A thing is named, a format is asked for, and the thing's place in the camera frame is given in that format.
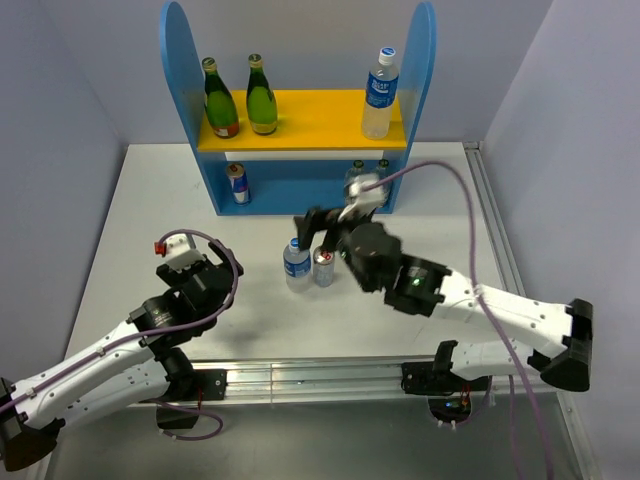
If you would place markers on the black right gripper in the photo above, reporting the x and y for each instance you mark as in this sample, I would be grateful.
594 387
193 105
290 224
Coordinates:
312 221

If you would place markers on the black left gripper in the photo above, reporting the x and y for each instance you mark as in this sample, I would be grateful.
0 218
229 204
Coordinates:
178 279

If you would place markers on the silver blue can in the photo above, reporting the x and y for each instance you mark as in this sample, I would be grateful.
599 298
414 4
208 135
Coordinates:
238 179
323 267

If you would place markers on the green glass bottle gold cap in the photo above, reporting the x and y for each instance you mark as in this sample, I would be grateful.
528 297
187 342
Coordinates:
260 100

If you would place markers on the blue label water bottle front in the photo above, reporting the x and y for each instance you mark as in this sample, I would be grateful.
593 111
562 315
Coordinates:
380 94

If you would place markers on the blue label water bottle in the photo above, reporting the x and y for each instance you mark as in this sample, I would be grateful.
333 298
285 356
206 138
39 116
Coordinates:
380 94
297 266

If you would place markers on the green glass bottle orange label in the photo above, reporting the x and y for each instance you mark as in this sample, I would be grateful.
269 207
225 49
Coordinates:
220 107

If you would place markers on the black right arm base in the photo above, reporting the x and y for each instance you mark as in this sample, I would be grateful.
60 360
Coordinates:
448 395

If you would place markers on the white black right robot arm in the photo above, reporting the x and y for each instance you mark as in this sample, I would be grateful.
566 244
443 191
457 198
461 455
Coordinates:
552 340

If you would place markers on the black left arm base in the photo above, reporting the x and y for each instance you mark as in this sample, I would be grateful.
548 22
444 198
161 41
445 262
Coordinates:
179 407

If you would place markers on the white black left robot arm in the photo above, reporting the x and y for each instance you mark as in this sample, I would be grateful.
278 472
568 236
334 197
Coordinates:
140 360

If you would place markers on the blue and yellow shelf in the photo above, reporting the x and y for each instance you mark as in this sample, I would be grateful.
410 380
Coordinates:
318 137

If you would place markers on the blue label water bottle rear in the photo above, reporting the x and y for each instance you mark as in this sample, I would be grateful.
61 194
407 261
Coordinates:
297 266

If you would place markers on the clear soda water bottle left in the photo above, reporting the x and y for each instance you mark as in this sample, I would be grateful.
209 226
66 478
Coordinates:
357 168

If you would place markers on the clear soda water bottle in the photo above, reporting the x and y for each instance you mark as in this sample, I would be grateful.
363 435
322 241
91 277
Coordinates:
383 171
357 168

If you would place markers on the clear soda water bottle right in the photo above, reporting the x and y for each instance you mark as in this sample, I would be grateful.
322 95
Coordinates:
383 171

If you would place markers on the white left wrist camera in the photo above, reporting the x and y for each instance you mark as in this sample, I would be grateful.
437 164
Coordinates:
179 252

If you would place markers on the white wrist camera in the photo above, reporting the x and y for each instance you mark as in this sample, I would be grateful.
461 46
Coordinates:
363 195
179 252

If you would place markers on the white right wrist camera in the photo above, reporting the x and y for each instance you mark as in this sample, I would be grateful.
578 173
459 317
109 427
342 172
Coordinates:
363 195

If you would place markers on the aluminium front rail frame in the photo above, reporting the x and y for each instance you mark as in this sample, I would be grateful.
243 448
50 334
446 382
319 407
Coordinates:
323 419

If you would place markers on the aluminium rail frame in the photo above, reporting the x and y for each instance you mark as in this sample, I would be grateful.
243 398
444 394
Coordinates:
323 419
500 240

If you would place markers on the aluminium right rail frame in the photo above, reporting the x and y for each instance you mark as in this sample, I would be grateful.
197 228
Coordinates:
500 240

